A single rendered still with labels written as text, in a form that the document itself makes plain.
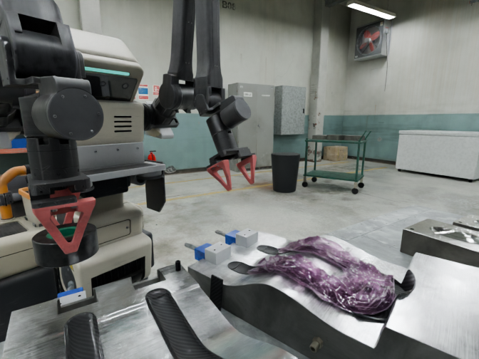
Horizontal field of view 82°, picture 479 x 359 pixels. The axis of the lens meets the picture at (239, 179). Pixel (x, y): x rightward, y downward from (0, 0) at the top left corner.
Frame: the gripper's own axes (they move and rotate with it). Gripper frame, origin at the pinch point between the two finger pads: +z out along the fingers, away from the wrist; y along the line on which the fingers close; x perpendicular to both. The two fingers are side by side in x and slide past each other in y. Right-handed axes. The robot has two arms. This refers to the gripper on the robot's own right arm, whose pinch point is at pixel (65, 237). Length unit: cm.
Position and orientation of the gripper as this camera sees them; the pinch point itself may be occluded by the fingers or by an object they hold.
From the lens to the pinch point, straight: 48.2
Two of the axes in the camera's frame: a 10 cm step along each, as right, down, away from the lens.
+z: 0.1, 9.8, 2.0
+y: 6.2, 1.5, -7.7
